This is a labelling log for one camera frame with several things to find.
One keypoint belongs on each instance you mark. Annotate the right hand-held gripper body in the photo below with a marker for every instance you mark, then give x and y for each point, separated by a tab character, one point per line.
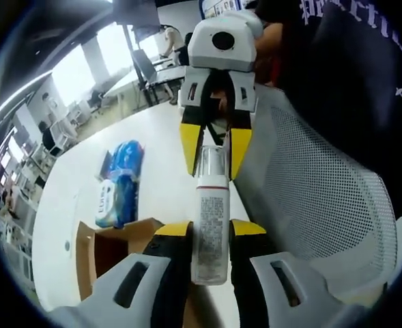
200	51

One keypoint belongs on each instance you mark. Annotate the white office chair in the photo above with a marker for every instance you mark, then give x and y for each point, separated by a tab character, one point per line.
59	136

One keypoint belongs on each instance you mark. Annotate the wall notice board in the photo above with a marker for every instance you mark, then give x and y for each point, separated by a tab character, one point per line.
222	7

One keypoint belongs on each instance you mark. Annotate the ceiling light strip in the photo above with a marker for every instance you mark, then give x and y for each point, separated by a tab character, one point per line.
13	102

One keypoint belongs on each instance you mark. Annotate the computer monitor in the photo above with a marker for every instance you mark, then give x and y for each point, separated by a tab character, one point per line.
144	66

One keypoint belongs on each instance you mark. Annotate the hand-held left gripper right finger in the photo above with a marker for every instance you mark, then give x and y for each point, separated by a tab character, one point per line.
289	294

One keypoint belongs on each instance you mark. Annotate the grey mesh office chair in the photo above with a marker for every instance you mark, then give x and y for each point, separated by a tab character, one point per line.
323	205

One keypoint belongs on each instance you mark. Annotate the blue tissue pack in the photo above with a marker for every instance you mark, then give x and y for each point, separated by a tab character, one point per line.
125	157

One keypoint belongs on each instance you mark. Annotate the white blue wet wipes pack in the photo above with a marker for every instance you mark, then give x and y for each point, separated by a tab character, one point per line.
113	201

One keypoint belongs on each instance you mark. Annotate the person's black shirt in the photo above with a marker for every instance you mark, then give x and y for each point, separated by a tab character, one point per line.
340	85

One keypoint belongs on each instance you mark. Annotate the white spray bottle clear cap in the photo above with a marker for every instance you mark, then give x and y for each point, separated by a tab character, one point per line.
211	222

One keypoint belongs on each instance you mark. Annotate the person's right hand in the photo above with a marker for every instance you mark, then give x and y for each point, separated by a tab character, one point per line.
269	54

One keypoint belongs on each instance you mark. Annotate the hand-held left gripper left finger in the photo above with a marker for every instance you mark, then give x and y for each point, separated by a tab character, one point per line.
132	290

